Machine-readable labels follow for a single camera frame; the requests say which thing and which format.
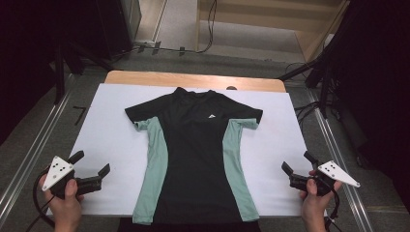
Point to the person's right hand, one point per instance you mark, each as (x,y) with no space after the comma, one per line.
(314,209)

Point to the person's left hand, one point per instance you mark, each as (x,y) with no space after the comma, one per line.
(66,209)

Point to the metal floor rail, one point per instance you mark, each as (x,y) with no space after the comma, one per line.
(341,161)
(32,158)

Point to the dark cabinet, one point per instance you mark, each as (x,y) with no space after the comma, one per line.
(122,22)

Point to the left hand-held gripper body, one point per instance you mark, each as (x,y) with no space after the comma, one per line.
(58,170)

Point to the light wooden shelf unit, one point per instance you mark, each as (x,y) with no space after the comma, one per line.
(257,19)

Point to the floor power strip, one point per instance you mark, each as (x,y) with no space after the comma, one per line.
(154,46)

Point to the black and green t-shirt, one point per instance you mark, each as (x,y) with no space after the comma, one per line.
(193,154)

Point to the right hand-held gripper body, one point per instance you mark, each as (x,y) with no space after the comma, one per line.
(336,174)

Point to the small dark round knob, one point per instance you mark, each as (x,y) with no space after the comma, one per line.
(231,87)

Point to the black metal stand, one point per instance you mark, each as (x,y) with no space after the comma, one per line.
(59,71)
(324,83)

